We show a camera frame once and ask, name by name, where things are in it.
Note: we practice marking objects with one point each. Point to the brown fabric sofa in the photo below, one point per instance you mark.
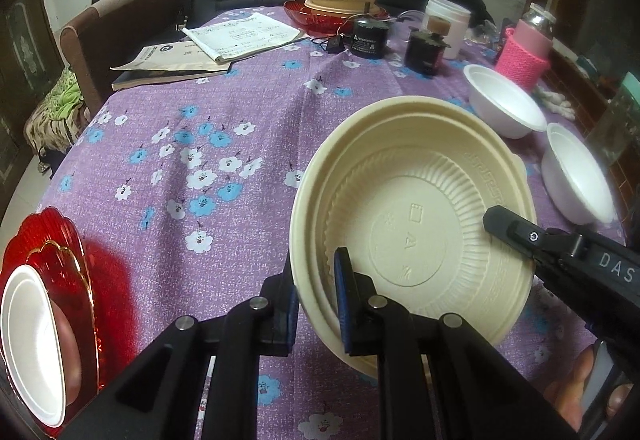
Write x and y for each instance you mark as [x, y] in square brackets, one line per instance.
[125, 25]

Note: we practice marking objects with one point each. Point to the black cylindrical canister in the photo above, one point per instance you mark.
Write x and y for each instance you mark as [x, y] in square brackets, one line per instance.
[367, 40]

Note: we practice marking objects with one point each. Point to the white paper bowl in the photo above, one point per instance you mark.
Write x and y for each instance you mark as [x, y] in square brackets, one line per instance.
[575, 175]
[30, 345]
[505, 103]

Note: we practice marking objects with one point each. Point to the person's right hand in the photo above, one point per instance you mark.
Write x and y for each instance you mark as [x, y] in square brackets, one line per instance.
[565, 390]

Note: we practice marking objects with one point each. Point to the white paper sheets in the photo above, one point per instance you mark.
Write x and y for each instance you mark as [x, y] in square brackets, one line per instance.
[240, 35]

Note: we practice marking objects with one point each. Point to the cream plastic bowl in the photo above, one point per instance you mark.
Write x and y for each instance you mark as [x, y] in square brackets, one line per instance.
[340, 4]
[425, 230]
[302, 240]

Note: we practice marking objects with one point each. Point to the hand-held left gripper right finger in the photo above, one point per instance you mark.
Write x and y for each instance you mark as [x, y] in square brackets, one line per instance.
[345, 310]

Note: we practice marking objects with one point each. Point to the patterned bed blanket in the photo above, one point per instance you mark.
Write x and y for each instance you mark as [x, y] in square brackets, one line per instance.
[55, 115]

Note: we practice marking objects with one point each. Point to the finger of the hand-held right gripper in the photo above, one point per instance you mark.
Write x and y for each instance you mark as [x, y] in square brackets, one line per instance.
[520, 232]

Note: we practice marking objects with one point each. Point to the bottle with pink knitted sleeve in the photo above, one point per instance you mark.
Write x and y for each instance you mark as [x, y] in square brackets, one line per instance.
[522, 53]

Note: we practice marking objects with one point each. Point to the small black adapter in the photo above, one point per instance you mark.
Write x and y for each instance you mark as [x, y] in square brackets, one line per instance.
[332, 44]

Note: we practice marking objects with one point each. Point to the dark jar with cork lid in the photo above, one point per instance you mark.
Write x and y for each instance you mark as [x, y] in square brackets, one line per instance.
[422, 53]

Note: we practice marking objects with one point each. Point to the white crumpled tissue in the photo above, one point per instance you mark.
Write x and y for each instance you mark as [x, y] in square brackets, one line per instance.
[552, 101]

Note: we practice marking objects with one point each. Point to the brown wooden wardrobe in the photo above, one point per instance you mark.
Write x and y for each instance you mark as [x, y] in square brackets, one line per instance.
[25, 30]

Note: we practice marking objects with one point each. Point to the thin beige book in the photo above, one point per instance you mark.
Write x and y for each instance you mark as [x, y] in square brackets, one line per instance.
[165, 65]

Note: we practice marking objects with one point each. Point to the large red plastic plate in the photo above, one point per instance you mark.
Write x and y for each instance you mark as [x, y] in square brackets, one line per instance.
[30, 230]

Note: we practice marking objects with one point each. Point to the white plastic jar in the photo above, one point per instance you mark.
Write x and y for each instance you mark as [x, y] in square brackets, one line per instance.
[450, 13]

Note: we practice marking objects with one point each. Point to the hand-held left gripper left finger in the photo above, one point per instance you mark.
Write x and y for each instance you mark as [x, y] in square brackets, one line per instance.
[280, 325]

